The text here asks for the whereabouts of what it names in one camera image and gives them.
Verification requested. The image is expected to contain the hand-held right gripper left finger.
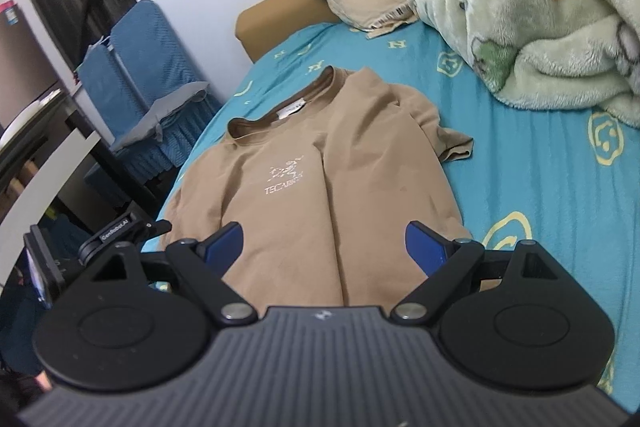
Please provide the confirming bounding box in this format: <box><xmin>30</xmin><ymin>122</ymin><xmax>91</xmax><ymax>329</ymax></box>
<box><xmin>90</xmin><ymin>221</ymin><xmax>254</xmax><ymax>326</ymax></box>

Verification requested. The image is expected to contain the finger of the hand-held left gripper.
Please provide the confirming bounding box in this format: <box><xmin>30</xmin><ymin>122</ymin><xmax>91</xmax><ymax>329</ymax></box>
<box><xmin>142</xmin><ymin>219</ymin><xmax>174</xmax><ymax>242</ymax></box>

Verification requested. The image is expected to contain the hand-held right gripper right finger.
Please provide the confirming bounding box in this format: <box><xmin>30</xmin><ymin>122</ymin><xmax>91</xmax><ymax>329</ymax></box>
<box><xmin>390</xmin><ymin>220</ymin><xmax>561</xmax><ymax>327</ymax></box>

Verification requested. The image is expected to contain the tan printed t-shirt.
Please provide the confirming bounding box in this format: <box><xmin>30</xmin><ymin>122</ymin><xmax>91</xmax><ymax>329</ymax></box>
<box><xmin>159</xmin><ymin>66</ymin><xmax>475</xmax><ymax>308</ymax></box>

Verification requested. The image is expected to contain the white table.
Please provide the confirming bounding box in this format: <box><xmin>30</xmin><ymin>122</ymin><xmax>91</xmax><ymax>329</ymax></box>
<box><xmin>0</xmin><ymin>129</ymin><xmax>104</xmax><ymax>289</ymax></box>

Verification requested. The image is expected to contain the grey cushion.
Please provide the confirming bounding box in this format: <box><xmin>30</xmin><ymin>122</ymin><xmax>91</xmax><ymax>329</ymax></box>
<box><xmin>110</xmin><ymin>82</ymin><xmax>211</xmax><ymax>152</ymax></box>

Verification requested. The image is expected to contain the bed with blue sheet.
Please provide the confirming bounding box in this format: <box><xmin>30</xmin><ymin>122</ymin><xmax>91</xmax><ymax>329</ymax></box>
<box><xmin>140</xmin><ymin>21</ymin><xmax>640</xmax><ymax>413</ymax></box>

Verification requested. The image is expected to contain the dark blue cloth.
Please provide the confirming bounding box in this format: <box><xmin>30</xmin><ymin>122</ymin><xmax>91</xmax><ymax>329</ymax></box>
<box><xmin>0</xmin><ymin>279</ymin><xmax>53</xmax><ymax>380</ymax></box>

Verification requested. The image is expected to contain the blue covered chair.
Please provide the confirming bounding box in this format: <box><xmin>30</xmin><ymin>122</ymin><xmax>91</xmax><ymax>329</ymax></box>
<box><xmin>75</xmin><ymin>0</ymin><xmax>224</xmax><ymax>188</ymax></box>

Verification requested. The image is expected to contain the silver refrigerator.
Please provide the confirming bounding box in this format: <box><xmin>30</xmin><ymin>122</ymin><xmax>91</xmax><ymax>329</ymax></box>
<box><xmin>0</xmin><ymin>0</ymin><xmax>62</xmax><ymax>132</ymax></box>

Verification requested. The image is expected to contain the tan bed headboard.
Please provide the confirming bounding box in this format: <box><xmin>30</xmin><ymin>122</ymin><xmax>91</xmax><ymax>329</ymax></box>
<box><xmin>235</xmin><ymin>0</ymin><xmax>347</xmax><ymax>64</ymax></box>

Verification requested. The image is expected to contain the green plush printed blanket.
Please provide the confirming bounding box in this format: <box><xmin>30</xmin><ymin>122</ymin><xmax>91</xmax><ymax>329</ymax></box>
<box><xmin>406</xmin><ymin>0</ymin><xmax>640</xmax><ymax>130</ymax></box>

